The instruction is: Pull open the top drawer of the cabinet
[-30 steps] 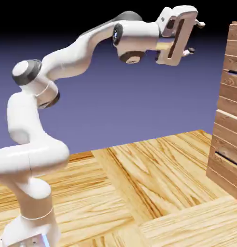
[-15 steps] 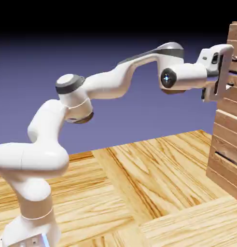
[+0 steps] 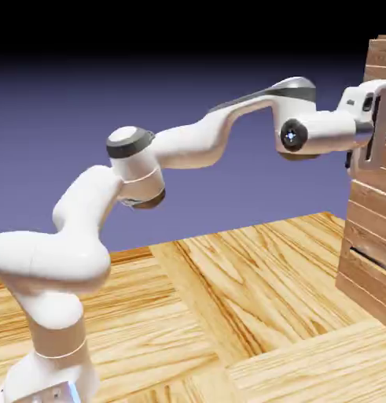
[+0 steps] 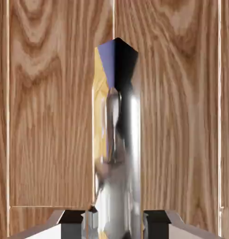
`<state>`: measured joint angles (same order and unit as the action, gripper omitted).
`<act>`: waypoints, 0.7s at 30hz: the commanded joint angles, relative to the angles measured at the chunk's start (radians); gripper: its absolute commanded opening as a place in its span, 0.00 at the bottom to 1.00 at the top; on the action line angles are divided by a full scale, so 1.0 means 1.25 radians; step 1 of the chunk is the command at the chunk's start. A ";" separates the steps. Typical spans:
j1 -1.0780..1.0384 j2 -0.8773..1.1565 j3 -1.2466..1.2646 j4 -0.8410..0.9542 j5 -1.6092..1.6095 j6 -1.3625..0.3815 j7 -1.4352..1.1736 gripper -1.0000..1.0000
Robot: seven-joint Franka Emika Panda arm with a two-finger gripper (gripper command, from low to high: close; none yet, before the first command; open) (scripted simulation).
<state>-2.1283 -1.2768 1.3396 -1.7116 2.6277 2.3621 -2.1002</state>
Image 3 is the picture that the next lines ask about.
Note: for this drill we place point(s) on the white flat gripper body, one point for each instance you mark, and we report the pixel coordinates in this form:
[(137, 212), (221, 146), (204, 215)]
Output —
[(380, 132)]

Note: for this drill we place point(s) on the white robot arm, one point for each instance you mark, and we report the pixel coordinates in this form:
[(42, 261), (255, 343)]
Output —
[(186, 148)]

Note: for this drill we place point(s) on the light wood drawer front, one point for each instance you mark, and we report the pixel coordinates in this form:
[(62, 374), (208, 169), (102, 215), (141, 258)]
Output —
[(381, 59), (365, 283), (372, 220)]

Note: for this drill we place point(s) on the light wood cabinet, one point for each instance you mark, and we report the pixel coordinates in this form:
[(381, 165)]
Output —
[(368, 277)]

